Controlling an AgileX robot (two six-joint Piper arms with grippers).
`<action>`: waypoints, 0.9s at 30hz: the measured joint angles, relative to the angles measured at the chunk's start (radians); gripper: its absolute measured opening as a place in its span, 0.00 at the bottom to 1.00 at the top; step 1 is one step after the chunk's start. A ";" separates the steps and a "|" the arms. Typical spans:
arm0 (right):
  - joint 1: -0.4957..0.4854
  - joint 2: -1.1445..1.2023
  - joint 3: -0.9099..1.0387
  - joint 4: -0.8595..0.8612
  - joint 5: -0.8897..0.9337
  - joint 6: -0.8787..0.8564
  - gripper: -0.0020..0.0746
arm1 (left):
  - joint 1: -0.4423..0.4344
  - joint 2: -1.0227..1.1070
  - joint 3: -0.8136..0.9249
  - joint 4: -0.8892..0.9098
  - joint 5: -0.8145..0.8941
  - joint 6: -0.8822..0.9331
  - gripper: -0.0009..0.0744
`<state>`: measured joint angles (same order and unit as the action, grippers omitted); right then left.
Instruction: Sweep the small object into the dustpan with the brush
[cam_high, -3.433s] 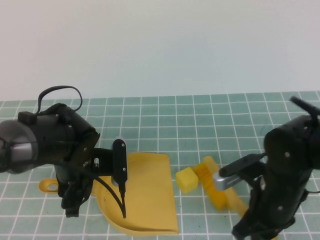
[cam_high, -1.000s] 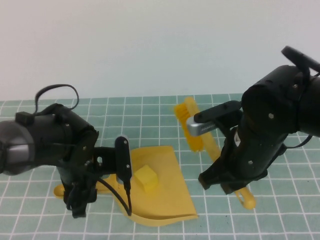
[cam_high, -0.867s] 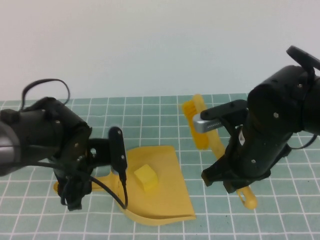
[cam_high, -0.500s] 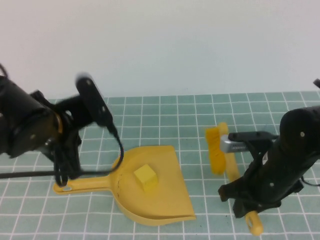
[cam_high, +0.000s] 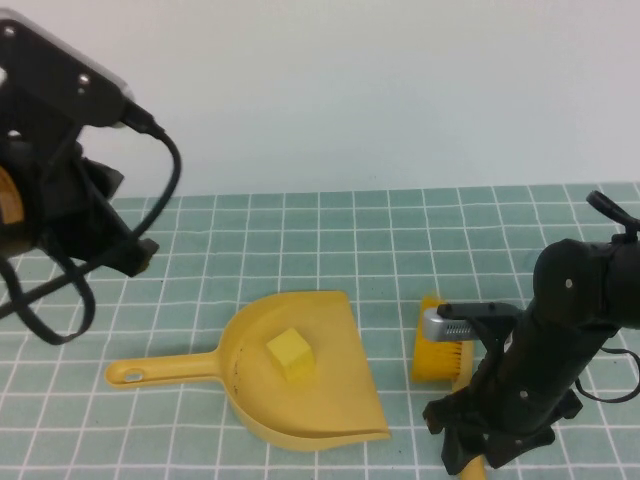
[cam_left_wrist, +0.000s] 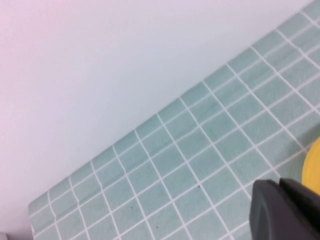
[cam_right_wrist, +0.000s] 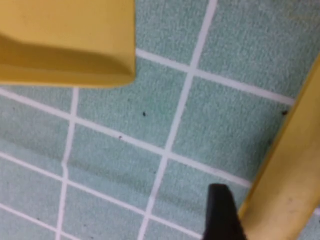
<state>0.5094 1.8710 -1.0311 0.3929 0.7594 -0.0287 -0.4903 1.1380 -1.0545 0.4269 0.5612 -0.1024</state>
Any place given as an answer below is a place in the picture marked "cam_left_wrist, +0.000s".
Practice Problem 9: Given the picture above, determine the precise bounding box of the yellow plastic dustpan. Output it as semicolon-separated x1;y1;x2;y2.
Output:
301;136;320;196

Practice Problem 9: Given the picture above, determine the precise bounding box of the green tile-pattern table mat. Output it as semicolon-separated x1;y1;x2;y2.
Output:
27;0;320;240

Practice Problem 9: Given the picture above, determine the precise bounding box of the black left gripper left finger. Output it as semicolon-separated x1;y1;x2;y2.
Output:
249;178;310;240

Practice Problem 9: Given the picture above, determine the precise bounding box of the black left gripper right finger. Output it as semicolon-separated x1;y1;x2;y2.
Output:
279;177;320;240

